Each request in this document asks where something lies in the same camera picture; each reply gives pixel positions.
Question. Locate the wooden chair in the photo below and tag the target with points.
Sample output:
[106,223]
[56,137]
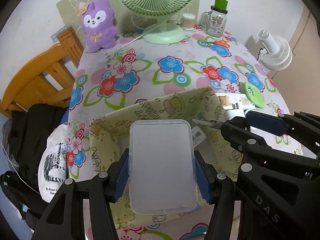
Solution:
[32,80]

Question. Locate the black backpack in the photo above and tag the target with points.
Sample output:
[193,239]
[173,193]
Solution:
[15,195]

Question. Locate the beige door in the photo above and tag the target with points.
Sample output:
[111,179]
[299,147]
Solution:
[305,42]

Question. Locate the glass mug jar green lid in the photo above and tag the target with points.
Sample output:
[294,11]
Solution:
[216,22]

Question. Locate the black clothing pile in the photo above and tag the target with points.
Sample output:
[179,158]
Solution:
[30,135]

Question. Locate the white remote control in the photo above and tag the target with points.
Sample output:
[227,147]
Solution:
[232,101]

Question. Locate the small white printed packet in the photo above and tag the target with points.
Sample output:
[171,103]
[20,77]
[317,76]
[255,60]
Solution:
[198,136]

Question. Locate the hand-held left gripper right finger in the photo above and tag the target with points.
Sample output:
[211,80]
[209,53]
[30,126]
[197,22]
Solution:
[202,177]

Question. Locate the purple plush toy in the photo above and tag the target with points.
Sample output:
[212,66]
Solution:
[97,30]

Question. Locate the white printed tote bag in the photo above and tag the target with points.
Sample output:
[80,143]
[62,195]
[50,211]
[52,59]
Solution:
[53,160]

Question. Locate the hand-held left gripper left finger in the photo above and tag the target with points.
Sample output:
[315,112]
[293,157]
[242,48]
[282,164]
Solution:
[122,177]

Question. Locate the green printed backing panel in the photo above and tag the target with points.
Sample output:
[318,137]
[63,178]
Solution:
[67,7]

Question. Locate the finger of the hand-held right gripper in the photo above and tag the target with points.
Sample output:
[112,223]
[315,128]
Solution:
[265,122]
[240,135]

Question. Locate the cotton swab container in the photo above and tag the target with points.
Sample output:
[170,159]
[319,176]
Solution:
[187,22]

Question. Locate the blue tape strip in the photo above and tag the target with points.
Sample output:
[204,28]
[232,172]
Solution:
[57,33]

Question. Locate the small silver metal tool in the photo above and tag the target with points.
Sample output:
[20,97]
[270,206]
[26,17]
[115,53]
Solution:
[205,122]

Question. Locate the white floor fan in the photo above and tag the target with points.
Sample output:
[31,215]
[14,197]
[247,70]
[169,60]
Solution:
[277,55]

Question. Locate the yellow printed storage box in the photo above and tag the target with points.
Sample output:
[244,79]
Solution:
[155,110]

